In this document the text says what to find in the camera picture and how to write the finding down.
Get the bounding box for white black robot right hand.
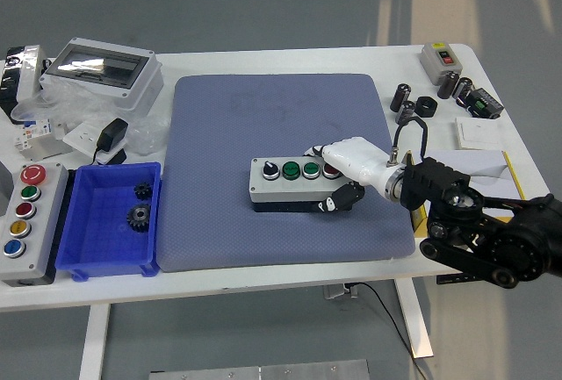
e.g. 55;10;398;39
301;135;394;214

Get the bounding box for grey four-button control box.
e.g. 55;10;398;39
248;156;357;215

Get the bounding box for grey five-button control box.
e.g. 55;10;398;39
0;161;70;288

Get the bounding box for black hex nut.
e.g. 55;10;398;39
414;96;439;118

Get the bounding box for blue-grey padded mat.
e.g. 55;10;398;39
156;73;417;273

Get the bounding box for yellow white cardboard box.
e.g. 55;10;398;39
401;149;527;240

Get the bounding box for black green electronic module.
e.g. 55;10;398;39
465;87;505;120

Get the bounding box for white table leg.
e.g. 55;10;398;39
393;277;436;360
78;303;111;380

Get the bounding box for large black gear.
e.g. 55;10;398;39
126;203;153;234

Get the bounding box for silver metal plate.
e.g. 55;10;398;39
148;358;370;380

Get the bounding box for black power adapter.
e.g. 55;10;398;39
96;117;130;152

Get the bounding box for blue plastic bin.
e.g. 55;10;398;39
55;161;162;283

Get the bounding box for clear plastic bag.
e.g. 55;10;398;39
11;76;170;157

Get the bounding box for grey metal sheet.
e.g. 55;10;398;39
30;136;74;161

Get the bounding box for white circuit breaker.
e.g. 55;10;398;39
11;117;56;153

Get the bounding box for plastic-wrapped white black device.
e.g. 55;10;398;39
0;45;48;125

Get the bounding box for grey two-button switch box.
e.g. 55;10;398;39
419;41;461;85

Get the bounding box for white wall switch plate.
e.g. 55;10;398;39
455;116;501;151

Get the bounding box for grey bracket under table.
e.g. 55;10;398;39
323;283;359;300

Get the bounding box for black cable under table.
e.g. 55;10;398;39
350;282;434;380

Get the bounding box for grey enclosure with clear lid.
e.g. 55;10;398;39
39;37;165;113

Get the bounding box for white wall socket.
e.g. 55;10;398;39
62;120;128;166

